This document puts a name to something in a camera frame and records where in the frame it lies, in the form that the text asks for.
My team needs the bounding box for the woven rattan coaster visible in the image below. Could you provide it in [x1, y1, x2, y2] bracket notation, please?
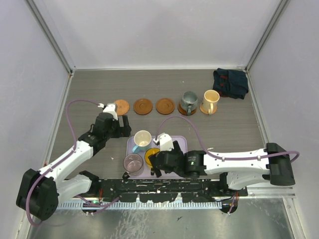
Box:
[199, 104, 217, 115]
[115, 100, 130, 116]

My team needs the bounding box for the brown wooden coaster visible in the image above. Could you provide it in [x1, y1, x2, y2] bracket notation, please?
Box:
[156, 98, 175, 115]
[177, 104, 197, 116]
[134, 99, 153, 115]

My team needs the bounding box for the yellow mug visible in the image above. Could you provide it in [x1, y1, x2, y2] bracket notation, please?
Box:
[145, 148, 160, 176]

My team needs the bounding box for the white and blue mug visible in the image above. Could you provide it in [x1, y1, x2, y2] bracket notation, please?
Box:
[132, 130, 152, 153]

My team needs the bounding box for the purple glass mug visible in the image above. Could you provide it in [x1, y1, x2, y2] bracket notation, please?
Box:
[122, 153, 144, 180]

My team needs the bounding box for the grey green mug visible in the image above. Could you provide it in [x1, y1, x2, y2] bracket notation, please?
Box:
[179, 91, 198, 116]

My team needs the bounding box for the cream mug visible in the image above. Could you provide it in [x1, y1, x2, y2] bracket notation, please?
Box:
[201, 90, 220, 114]

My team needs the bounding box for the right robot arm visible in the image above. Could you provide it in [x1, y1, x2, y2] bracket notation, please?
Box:
[149, 141, 296, 196]

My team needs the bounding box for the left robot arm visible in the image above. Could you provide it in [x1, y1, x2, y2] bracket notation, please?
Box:
[16, 113, 132, 221]

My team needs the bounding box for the lavender plastic tray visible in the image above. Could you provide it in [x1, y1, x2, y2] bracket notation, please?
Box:
[126, 135, 190, 179]

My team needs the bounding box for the dark blue folded cloth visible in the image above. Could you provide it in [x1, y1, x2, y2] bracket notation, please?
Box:
[212, 68, 249, 100]

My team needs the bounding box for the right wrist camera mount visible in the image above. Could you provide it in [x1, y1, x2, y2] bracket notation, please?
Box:
[153, 133, 174, 151]

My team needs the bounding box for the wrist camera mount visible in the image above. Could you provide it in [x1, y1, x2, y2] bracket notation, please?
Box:
[98, 103, 118, 120]
[153, 133, 174, 151]

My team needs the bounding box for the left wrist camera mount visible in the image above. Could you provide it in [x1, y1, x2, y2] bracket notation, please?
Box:
[98, 103, 118, 120]

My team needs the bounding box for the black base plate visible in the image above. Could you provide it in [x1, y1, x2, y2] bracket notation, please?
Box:
[80, 179, 235, 203]

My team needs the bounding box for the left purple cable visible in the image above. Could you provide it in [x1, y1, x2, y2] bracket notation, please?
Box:
[26, 99, 122, 227]

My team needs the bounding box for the aluminium frame rail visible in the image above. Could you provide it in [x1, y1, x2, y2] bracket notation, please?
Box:
[24, 178, 296, 200]

